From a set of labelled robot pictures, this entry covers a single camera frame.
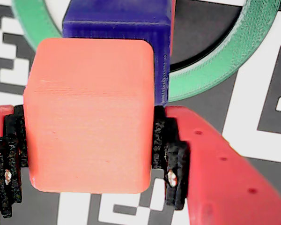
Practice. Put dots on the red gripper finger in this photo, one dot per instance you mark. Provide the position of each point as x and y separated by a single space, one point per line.
4 164
224 182

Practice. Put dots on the orange cube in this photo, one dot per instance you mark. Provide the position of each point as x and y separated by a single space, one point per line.
89 117

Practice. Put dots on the blue cube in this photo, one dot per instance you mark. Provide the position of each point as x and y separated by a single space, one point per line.
117 25

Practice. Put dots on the black white marker checkerboard mat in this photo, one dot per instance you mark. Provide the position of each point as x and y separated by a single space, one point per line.
248 105

